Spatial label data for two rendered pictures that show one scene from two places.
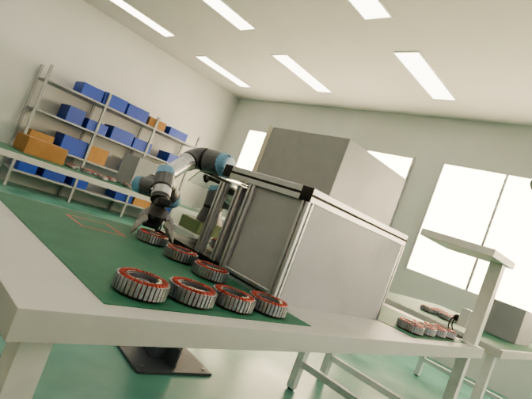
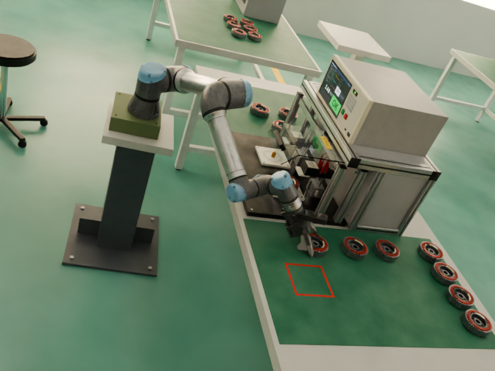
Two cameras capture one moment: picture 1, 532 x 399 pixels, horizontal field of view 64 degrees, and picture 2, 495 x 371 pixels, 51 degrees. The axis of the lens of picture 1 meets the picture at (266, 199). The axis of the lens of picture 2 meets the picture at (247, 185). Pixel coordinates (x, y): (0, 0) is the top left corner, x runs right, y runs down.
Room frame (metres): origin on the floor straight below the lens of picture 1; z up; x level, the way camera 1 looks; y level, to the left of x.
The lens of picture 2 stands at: (1.24, 2.05, 2.03)
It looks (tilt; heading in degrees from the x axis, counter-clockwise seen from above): 33 degrees down; 291
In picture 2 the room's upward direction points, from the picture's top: 21 degrees clockwise
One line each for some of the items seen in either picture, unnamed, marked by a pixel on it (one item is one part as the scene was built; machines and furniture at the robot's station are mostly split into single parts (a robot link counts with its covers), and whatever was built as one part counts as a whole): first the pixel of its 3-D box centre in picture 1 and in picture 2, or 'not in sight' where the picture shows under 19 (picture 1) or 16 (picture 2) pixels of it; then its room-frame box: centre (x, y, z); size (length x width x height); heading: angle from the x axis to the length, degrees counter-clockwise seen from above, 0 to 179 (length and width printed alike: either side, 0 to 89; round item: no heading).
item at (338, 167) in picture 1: (329, 176); (378, 104); (1.66, -0.20, 1.22); 0.44 x 0.39 x 0.20; 135
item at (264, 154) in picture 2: not in sight; (272, 157); (1.99, -0.07, 0.78); 0.15 x 0.15 x 0.01; 45
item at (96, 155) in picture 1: (93, 153); not in sight; (7.61, 3.18, 0.92); 0.40 x 0.36 x 0.28; 45
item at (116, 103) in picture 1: (111, 102); not in sight; (7.57, 3.20, 1.89); 0.42 x 0.42 x 0.23; 43
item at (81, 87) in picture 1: (88, 92); not in sight; (7.27, 3.50, 1.88); 0.42 x 0.36 x 0.21; 45
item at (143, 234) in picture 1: (152, 237); (314, 244); (1.54, 0.33, 0.77); 0.11 x 0.11 x 0.04
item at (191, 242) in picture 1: (241, 260); (280, 175); (1.89, 0.01, 0.76); 0.64 x 0.47 x 0.02; 135
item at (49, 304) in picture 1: (273, 288); (320, 187); (1.73, -0.16, 0.72); 2.20 x 1.01 x 0.05; 135
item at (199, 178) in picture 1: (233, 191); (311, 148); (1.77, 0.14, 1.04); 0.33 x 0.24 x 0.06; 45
